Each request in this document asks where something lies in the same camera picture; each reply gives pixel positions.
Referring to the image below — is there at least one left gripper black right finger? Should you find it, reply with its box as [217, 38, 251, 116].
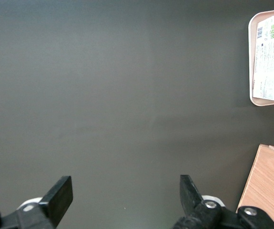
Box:
[173, 175, 238, 229]

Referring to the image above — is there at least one cream plastic tray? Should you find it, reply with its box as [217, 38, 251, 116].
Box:
[248, 8, 274, 107]

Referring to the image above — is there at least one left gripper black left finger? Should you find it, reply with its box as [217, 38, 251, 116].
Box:
[0, 176, 74, 229]

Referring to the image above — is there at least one light wooden board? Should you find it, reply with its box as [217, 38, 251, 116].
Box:
[236, 144, 274, 229]

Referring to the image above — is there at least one red tartan shortbread box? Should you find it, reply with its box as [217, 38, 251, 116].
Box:
[252, 9, 274, 101]

